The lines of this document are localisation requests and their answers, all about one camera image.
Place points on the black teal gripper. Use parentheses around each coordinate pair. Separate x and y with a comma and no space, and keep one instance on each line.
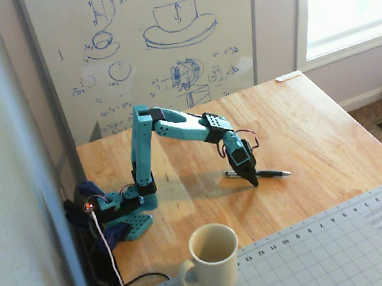
(248,171)

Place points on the dark blue silver pen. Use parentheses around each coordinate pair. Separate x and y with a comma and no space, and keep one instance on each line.
(271,173)

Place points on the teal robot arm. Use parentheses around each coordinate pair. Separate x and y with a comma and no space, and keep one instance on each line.
(140,150)

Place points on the cream ceramic mug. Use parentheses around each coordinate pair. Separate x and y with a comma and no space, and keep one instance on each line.
(216,276)

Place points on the small white flat object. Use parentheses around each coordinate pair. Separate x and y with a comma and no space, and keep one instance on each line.
(288,76)

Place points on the grey gridded cutting mat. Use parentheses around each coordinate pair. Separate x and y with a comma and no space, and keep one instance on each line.
(319,257)

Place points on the whiteboard with blue drawings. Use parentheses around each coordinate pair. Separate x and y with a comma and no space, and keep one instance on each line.
(149,59)

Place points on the dark blue clamp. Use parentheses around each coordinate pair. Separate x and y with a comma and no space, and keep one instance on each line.
(88,189)

